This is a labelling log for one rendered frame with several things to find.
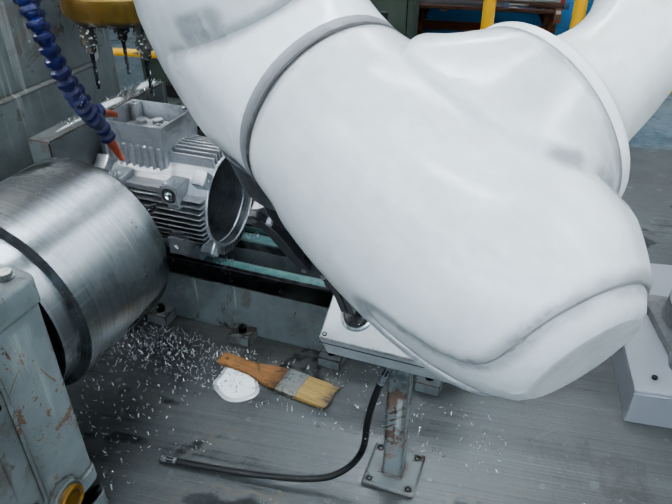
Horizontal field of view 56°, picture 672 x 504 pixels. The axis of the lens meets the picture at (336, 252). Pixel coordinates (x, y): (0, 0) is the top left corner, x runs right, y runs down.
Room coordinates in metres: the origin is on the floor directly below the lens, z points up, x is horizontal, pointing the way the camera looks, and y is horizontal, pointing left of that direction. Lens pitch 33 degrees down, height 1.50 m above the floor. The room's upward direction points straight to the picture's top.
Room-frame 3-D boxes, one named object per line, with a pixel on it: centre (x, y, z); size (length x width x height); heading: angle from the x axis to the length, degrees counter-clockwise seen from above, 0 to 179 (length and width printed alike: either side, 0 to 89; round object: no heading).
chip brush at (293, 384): (0.72, 0.10, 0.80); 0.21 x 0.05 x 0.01; 64
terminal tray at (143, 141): (0.96, 0.30, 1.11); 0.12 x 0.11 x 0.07; 70
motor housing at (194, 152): (0.95, 0.27, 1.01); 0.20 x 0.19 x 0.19; 70
